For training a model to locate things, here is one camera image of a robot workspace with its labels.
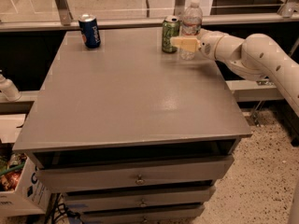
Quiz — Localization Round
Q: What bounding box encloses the metal window frame rail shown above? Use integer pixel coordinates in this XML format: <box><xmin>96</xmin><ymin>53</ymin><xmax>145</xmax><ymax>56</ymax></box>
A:
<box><xmin>0</xmin><ymin>0</ymin><xmax>299</xmax><ymax>32</ymax></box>

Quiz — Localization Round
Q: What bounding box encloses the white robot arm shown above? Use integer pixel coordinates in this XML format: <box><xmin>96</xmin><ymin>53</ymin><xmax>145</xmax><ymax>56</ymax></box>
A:
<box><xmin>171</xmin><ymin>30</ymin><xmax>299</xmax><ymax>224</ymax></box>

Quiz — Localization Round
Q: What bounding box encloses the grey drawer cabinet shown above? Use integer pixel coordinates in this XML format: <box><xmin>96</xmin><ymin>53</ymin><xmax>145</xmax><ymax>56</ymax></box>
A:
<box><xmin>14</xmin><ymin>28</ymin><xmax>250</xmax><ymax>216</ymax></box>

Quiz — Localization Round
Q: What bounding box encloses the clear plastic water bottle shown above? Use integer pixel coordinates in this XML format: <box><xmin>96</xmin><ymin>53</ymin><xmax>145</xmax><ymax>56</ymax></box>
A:
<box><xmin>179</xmin><ymin>0</ymin><xmax>204</xmax><ymax>61</ymax></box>

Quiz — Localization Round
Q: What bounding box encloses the grey drawer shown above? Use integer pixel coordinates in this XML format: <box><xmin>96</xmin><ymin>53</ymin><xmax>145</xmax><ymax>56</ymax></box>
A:
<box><xmin>64</xmin><ymin>185</ymin><xmax>215</xmax><ymax>212</ymax></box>
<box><xmin>36</xmin><ymin>155</ymin><xmax>234</xmax><ymax>193</ymax></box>
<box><xmin>81</xmin><ymin>204</ymin><xmax>204</xmax><ymax>224</ymax></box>

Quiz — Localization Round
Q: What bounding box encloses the white spray bottle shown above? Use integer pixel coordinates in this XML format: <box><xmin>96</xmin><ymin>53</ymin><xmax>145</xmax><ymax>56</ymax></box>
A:
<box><xmin>0</xmin><ymin>73</ymin><xmax>21</xmax><ymax>101</ymax></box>

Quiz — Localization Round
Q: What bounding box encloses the green soda can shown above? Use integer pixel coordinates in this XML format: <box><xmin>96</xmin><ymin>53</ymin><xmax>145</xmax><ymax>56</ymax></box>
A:
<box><xmin>162</xmin><ymin>15</ymin><xmax>180</xmax><ymax>53</ymax></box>

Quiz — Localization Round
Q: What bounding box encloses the bottom grey drawer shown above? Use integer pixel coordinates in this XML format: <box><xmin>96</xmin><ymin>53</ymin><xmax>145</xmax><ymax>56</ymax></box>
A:
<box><xmin>81</xmin><ymin>204</ymin><xmax>204</xmax><ymax>224</ymax></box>

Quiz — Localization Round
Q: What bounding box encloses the blue Pepsi can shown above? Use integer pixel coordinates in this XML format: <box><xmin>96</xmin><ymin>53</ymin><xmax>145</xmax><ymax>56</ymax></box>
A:
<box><xmin>78</xmin><ymin>14</ymin><xmax>101</xmax><ymax>49</ymax></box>

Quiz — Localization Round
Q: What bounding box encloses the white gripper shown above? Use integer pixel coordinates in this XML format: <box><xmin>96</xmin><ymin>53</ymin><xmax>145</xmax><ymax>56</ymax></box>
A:
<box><xmin>170</xmin><ymin>29</ymin><xmax>226</xmax><ymax>61</ymax></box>

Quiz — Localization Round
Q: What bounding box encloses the middle grey drawer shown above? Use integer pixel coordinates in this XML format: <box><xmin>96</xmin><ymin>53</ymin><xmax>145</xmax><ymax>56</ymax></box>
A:
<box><xmin>64</xmin><ymin>185</ymin><xmax>215</xmax><ymax>212</ymax></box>

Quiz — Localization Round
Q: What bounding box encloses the black floor cable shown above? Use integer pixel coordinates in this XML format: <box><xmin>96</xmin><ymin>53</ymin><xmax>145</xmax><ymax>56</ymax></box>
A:
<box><xmin>45</xmin><ymin>193</ymin><xmax>83</xmax><ymax>224</ymax></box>

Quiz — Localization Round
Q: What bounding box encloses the white cardboard box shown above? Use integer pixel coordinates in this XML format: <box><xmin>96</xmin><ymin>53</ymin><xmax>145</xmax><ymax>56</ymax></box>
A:
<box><xmin>0</xmin><ymin>159</ymin><xmax>50</xmax><ymax>217</ymax></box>

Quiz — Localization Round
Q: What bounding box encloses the top grey drawer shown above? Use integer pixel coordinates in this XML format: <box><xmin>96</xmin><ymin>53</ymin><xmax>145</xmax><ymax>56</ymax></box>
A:
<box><xmin>36</xmin><ymin>155</ymin><xmax>234</xmax><ymax>193</ymax></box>

